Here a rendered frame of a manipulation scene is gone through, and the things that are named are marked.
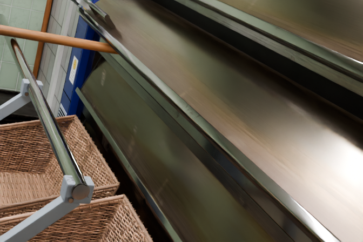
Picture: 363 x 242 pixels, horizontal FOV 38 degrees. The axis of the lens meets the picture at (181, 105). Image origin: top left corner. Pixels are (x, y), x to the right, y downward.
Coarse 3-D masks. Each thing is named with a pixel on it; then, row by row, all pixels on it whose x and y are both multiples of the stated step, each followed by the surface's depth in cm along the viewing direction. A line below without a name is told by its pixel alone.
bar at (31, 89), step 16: (0, 16) 181; (16, 48) 147; (16, 64) 138; (32, 80) 124; (16, 96) 124; (32, 96) 116; (0, 112) 123; (48, 112) 107; (48, 128) 101; (64, 144) 94; (64, 160) 89; (64, 176) 84; (80, 176) 84; (64, 192) 83; (80, 192) 83; (48, 208) 83; (64, 208) 84; (32, 224) 83; (48, 224) 84; (0, 240) 82; (16, 240) 82
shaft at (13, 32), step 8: (0, 32) 154; (8, 32) 155; (16, 32) 156; (24, 32) 157; (32, 32) 158; (40, 32) 159; (32, 40) 159; (40, 40) 159; (48, 40) 160; (56, 40) 161; (64, 40) 162; (72, 40) 163; (80, 40) 165; (88, 40) 167; (88, 48) 166; (96, 48) 167; (104, 48) 168; (112, 48) 169
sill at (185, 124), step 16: (128, 64) 170; (144, 80) 157; (160, 96) 145; (176, 112) 136; (192, 128) 127; (208, 144) 120; (224, 160) 113; (240, 176) 107; (256, 192) 102; (272, 208) 97; (288, 224) 92; (304, 240) 89
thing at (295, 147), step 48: (144, 0) 172; (144, 48) 145; (192, 48) 132; (192, 96) 115; (240, 96) 107; (288, 96) 99; (240, 144) 96; (288, 144) 90; (336, 144) 84; (288, 192) 82; (336, 192) 77
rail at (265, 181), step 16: (144, 64) 134; (160, 80) 123; (176, 96) 115; (192, 112) 107; (208, 128) 100; (224, 144) 95; (240, 160) 89; (256, 176) 85; (272, 192) 80; (288, 208) 77; (304, 208) 75; (304, 224) 73; (320, 224) 72; (320, 240) 70; (336, 240) 69
